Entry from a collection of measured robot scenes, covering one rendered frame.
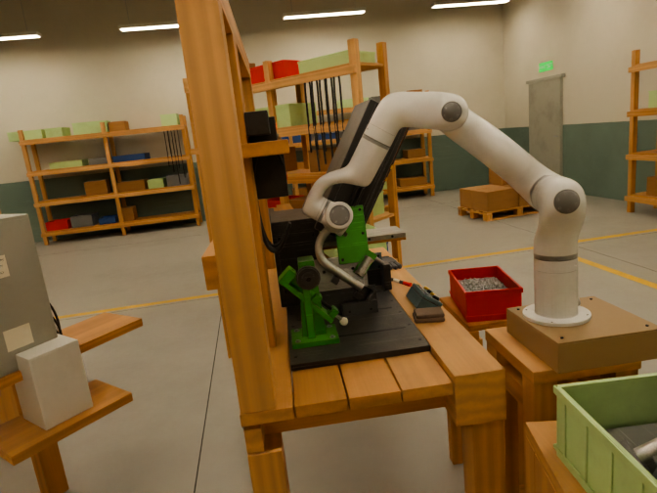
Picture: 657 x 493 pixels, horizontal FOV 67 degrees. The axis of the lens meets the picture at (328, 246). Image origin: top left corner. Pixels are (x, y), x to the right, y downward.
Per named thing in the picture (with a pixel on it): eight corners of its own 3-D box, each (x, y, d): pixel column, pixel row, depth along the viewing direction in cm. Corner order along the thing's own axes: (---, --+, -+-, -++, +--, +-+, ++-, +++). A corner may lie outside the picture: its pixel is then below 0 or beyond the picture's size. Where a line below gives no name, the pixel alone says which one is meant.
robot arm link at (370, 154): (341, 122, 143) (297, 214, 151) (390, 148, 144) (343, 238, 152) (343, 122, 152) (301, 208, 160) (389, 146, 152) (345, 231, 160)
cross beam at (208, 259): (250, 213, 253) (248, 196, 251) (226, 288, 126) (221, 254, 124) (240, 214, 252) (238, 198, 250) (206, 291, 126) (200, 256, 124)
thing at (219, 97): (275, 264, 269) (250, 78, 248) (276, 409, 125) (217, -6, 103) (259, 266, 269) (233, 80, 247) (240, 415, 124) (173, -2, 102)
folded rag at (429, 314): (415, 324, 163) (414, 315, 163) (413, 315, 171) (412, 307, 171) (445, 322, 163) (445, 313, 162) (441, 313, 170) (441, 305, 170)
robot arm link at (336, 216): (316, 224, 160) (341, 237, 161) (318, 219, 147) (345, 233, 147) (328, 201, 161) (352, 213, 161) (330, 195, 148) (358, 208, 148)
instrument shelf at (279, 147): (284, 148, 228) (283, 139, 227) (289, 153, 141) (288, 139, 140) (230, 154, 226) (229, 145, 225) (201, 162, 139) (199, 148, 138)
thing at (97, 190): (200, 225, 997) (182, 112, 948) (31, 247, 954) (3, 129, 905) (202, 221, 1050) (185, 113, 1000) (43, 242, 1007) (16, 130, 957)
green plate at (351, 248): (367, 261, 191) (359, 206, 191) (370, 260, 183) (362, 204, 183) (337, 265, 190) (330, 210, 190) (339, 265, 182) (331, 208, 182)
